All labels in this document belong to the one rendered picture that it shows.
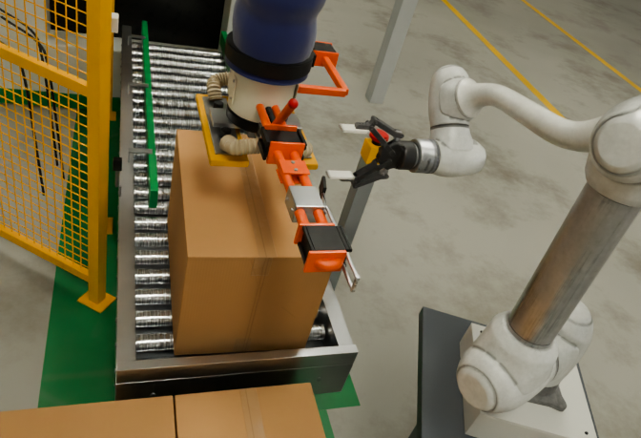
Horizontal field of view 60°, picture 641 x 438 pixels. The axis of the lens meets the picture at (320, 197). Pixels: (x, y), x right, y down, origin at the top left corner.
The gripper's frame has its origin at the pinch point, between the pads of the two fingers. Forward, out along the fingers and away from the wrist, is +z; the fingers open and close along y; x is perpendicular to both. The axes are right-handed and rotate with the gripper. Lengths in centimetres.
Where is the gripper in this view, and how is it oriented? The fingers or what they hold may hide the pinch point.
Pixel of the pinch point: (338, 152)
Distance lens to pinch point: 136.6
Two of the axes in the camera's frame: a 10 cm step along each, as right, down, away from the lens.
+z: -9.4, -0.2, -3.5
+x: -2.7, -6.2, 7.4
